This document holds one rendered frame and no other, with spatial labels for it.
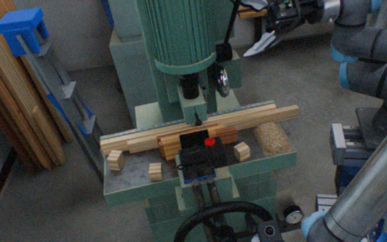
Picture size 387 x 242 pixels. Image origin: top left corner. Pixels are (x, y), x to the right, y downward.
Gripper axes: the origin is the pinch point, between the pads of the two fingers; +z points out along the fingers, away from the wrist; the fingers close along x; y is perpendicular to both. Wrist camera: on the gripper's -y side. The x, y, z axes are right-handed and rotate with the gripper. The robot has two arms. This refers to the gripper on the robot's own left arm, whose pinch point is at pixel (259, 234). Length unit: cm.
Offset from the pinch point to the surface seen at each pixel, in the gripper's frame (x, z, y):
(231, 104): 11, 63, -27
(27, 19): -67, 80, -79
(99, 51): -69, 277, -81
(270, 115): 17.4, 31.6, -23.7
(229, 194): -3.9, 12.2, -7.3
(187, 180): -14.8, 8.9, -15.1
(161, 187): -22.7, 21.0, -11.2
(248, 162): 4.7, 20.0, -13.1
